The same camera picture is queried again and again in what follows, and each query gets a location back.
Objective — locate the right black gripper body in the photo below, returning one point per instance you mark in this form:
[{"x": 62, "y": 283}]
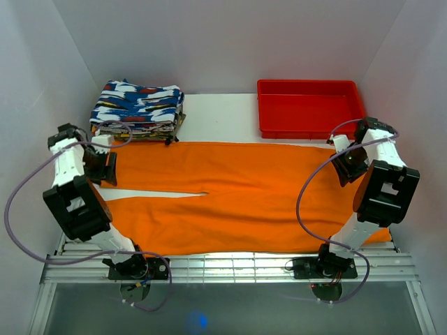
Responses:
[{"x": 350, "y": 163}]

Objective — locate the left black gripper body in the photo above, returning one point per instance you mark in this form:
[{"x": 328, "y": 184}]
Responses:
[{"x": 95, "y": 165}]

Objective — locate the orange trousers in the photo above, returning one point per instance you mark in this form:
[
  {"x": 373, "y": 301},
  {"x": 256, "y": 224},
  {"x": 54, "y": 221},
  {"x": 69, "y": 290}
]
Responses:
[{"x": 206, "y": 197}]

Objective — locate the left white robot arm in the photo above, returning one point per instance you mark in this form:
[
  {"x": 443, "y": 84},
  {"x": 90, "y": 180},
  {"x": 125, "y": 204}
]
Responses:
[{"x": 76, "y": 204}]

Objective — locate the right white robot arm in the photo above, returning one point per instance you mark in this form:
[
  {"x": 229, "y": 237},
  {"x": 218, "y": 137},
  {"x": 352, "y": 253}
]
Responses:
[{"x": 383, "y": 197}]

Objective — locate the stack of folded clothes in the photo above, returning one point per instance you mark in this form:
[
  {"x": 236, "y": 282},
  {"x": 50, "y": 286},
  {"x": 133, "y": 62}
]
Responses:
[{"x": 166, "y": 133}]

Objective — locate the blue patterned folded trousers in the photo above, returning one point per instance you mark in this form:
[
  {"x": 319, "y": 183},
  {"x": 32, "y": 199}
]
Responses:
[{"x": 135, "y": 104}]

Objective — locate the red plastic tray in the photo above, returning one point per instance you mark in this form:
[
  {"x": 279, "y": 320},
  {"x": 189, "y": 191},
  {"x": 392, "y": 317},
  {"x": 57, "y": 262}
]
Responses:
[{"x": 307, "y": 109}]

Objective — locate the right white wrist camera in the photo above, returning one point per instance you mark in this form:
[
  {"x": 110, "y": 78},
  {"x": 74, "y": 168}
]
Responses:
[{"x": 339, "y": 142}]

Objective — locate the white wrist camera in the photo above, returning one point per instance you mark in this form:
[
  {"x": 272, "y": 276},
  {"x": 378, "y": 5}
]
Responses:
[
  {"x": 339, "y": 142},
  {"x": 102, "y": 143}
]

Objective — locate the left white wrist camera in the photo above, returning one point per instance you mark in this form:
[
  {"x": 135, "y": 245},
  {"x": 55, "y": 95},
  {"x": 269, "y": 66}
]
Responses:
[{"x": 102, "y": 143}]

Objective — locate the aluminium frame rails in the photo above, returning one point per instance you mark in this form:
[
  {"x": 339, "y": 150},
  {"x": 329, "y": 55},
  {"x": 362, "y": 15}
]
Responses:
[{"x": 72, "y": 262}]

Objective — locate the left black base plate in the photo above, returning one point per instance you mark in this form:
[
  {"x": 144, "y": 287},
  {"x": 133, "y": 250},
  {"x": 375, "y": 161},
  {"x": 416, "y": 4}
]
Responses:
[{"x": 154, "y": 269}]

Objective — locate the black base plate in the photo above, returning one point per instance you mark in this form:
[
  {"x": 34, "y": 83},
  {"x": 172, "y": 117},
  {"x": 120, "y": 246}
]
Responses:
[
  {"x": 154, "y": 269},
  {"x": 314, "y": 268}
]

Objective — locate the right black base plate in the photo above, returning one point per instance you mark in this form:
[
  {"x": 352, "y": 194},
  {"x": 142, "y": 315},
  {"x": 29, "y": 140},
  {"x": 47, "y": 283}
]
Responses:
[{"x": 314, "y": 268}]

